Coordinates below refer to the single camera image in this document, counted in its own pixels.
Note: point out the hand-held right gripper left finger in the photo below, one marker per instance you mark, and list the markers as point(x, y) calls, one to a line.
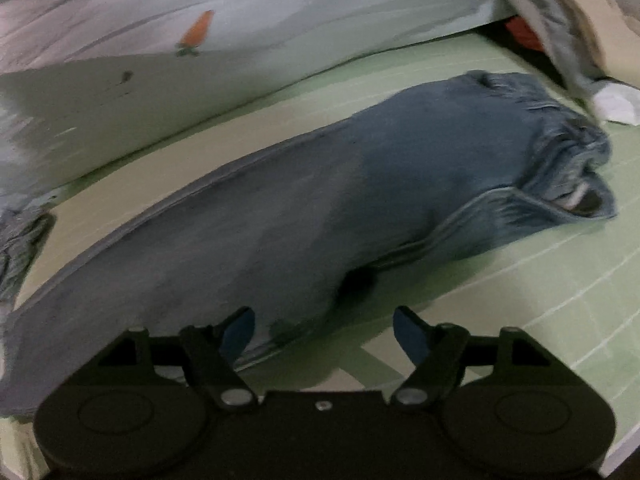
point(240, 334)

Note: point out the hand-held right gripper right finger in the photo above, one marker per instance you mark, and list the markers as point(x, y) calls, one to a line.
point(412, 336)

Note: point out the blue denim jeans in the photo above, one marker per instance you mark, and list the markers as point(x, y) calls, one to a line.
point(300, 200)

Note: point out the blue checked shirt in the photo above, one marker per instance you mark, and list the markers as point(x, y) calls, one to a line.
point(25, 242)

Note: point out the white cloth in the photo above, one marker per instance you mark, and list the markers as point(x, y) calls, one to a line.
point(617, 102)

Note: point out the red cloth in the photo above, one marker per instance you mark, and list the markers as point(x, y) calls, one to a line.
point(522, 32)

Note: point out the carrot printed blanket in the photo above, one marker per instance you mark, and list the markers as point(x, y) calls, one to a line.
point(250, 10)

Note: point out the grey cloth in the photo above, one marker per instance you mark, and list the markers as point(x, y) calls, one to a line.
point(555, 35)

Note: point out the beige cloth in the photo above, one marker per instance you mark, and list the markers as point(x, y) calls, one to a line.
point(600, 15)

